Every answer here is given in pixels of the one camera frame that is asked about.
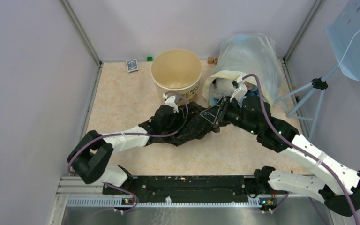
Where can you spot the white clear plastic bag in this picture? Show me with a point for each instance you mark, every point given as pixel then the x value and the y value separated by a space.
pixel 222 87

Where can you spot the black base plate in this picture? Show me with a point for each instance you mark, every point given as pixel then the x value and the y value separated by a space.
pixel 196 189

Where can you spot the large translucent plastic bag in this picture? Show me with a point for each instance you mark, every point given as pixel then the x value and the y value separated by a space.
pixel 248 53

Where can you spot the blue tripod stand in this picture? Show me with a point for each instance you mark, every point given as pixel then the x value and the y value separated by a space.
pixel 297 98

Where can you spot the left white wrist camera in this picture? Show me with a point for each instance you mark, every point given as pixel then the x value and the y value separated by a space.
pixel 171 101

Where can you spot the black trash bag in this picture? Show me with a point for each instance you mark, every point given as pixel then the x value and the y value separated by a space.
pixel 192 127

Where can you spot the small wooden block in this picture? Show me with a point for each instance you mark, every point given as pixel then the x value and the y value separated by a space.
pixel 212 60

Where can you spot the blue plastic bag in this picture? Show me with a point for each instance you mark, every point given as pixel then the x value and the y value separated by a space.
pixel 253 92

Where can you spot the blue perforated lamp panel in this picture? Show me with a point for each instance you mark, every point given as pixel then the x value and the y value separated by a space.
pixel 344 37

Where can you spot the white toothed cable rail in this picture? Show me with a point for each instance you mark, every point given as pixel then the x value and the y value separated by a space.
pixel 118 202

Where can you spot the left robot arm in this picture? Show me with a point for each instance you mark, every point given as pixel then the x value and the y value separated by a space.
pixel 89 159

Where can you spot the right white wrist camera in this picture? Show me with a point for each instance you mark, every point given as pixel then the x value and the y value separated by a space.
pixel 239 89

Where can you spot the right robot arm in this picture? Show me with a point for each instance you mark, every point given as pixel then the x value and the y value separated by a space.
pixel 332 183

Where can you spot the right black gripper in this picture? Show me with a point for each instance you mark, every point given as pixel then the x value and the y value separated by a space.
pixel 214 114

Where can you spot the beige round trash bin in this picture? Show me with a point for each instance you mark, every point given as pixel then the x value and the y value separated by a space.
pixel 178 70

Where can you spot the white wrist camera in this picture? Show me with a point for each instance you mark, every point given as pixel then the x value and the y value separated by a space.
pixel 171 101
pixel 239 89

